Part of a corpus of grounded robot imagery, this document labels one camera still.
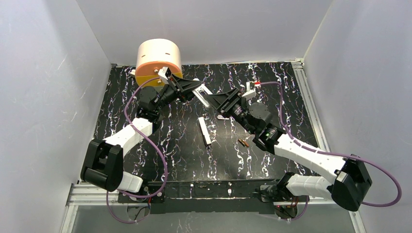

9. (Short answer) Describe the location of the white remote control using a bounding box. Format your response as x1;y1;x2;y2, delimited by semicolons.
192;84;212;108

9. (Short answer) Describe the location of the long white rectangular block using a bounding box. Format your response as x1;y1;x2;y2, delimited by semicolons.
198;117;212;147

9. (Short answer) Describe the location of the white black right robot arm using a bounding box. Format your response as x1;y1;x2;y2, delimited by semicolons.
204;88;372;212

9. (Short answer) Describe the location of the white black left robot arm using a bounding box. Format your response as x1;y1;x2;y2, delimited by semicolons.
80;74;202;199

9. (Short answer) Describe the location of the orange green battery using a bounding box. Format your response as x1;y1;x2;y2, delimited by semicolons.
238;139;246;147

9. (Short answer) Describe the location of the cylindrical drawer box orange front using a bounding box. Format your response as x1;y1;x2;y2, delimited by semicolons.
135;38;183;90

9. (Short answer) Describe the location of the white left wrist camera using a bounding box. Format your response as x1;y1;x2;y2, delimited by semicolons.
157;67;172;84

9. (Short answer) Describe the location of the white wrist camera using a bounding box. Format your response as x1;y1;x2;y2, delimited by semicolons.
242;81;261;100
157;67;172;84

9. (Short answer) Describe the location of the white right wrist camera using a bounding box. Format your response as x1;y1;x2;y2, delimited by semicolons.
242;81;261;100

